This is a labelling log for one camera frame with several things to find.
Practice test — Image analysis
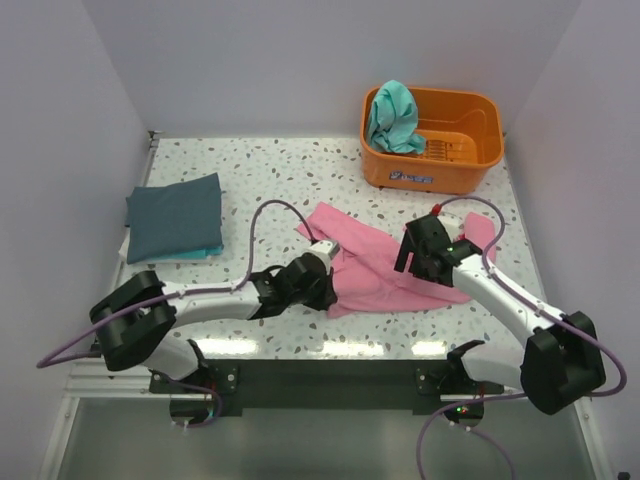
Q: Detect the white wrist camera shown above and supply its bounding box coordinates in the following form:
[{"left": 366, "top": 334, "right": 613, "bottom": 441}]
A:
[
  {"left": 431, "top": 204, "right": 466, "bottom": 242},
  {"left": 306, "top": 239, "right": 340, "bottom": 271}
]

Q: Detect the orange plastic basket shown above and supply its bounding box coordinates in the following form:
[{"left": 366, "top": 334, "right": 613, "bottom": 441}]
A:
[{"left": 360, "top": 86, "right": 504, "bottom": 195}]

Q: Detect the aluminium table frame rail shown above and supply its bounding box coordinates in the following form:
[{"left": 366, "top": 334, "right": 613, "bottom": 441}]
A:
[{"left": 37, "top": 130, "right": 164, "bottom": 480}]

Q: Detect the folded light blue t-shirt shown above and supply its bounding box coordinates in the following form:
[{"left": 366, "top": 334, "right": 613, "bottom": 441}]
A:
[{"left": 169, "top": 245, "right": 224, "bottom": 262}]

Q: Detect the pink t-shirt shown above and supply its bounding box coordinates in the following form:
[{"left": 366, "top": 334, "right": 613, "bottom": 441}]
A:
[{"left": 297, "top": 202, "right": 471, "bottom": 319}]

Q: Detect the teal t-shirt in basket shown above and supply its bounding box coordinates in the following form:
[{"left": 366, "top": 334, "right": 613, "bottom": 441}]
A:
[{"left": 365, "top": 80, "right": 427, "bottom": 155}]

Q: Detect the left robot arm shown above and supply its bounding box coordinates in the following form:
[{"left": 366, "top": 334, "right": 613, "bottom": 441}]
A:
[{"left": 90, "top": 251, "right": 337, "bottom": 392}]

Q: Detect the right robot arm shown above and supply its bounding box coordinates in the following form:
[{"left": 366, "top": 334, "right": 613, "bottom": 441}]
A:
[{"left": 394, "top": 214, "right": 606, "bottom": 415}]

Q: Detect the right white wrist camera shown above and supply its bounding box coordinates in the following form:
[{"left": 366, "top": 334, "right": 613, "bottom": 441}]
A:
[{"left": 431, "top": 204, "right": 466, "bottom": 242}]

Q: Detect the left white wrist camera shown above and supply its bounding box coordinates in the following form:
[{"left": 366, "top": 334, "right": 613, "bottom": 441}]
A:
[{"left": 306, "top": 239, "right": 340, "bottom": 271}]

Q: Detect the folded dark blue t-shirt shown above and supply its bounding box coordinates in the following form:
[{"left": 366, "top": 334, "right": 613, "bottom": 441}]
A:
[{"left": 125, "top": 173, "right": 224, "bottom": 264}]

